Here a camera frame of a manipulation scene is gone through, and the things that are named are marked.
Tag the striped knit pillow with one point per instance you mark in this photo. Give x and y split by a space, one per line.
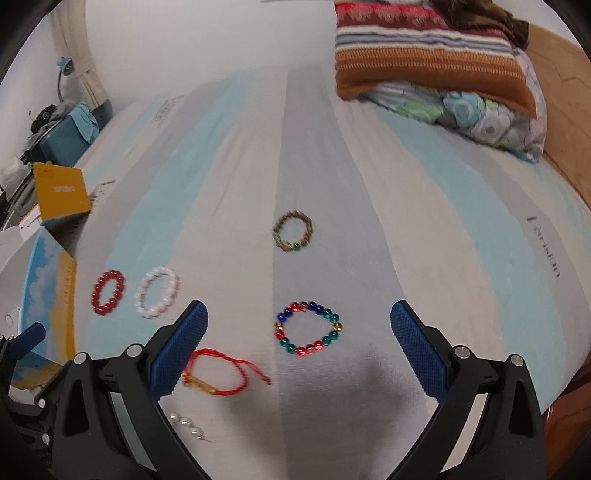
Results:
415 55

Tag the blue desk lamp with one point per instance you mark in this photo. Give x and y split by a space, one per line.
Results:
67 64

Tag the striped mattress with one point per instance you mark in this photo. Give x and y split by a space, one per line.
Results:
369 230

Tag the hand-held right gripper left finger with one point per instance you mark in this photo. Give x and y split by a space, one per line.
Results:
180 350

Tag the floral quilt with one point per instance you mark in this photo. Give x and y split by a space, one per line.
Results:
485 120

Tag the white cardboard box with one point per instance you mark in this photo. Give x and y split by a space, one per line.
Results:
51 277

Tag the teal suitcase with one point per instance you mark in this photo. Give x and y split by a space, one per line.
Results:
60 143

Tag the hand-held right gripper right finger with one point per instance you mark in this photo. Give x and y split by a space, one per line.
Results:
418 350

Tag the brown fuzzy blanket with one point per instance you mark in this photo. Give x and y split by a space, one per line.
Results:
480 14

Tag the teal cloth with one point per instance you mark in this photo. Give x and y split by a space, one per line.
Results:
85 122

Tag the beige curtain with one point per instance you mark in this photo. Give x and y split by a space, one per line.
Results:
90 87

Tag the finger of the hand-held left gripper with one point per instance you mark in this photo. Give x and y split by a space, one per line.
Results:
28 337

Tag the black bag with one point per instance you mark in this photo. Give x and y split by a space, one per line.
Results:
46 115

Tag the wooden bed frame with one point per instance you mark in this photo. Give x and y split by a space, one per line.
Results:
563 92

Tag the white plastic bag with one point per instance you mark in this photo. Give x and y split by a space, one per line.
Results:
14 173

